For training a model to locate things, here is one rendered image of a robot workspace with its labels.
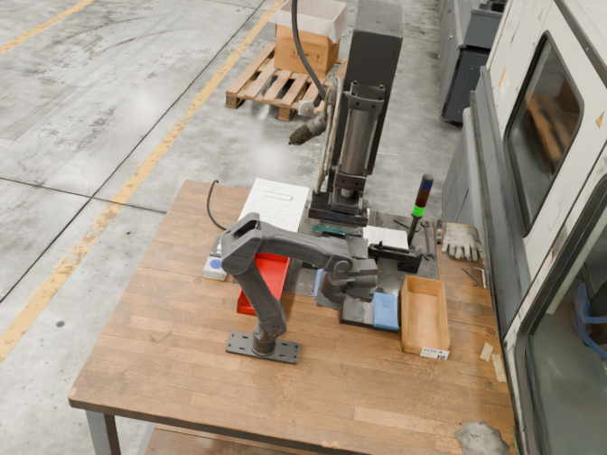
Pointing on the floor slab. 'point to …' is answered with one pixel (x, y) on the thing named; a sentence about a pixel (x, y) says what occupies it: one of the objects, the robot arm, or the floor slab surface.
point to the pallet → (256, 75)
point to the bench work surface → (457, 391)
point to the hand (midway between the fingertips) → (326, 299)
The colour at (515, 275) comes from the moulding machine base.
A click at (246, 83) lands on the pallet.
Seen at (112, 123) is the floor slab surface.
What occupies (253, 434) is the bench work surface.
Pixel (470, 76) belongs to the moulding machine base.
